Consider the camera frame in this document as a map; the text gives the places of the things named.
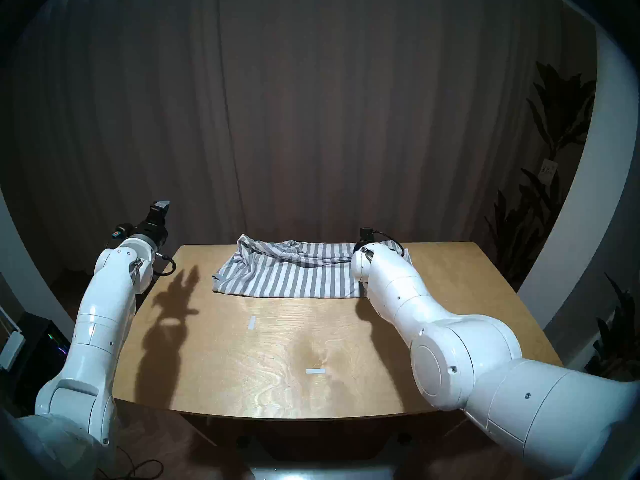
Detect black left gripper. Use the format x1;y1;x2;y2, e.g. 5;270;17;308
131;200;171;248

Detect grey white striped t-shirt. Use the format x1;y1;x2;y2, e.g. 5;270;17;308
212;234;413;300

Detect brown pleated curtain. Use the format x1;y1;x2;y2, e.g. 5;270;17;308
0;0;598;285

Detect white curved arch pillar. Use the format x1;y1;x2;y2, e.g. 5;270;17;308
0;189;93;357
517;24;640;330

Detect black computer tower with lights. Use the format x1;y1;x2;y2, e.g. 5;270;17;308
12;314;73;415

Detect small white box device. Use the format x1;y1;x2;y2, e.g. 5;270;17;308
0;330;26;371

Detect tall dark leafy plant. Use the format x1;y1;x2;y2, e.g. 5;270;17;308
484;61;597;290

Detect dark plant in white pot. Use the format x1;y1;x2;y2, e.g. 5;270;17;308
585;271;640;382

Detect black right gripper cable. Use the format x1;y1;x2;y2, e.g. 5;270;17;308
372;230;406;257

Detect black floor cables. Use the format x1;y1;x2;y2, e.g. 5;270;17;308
100;444;166;480

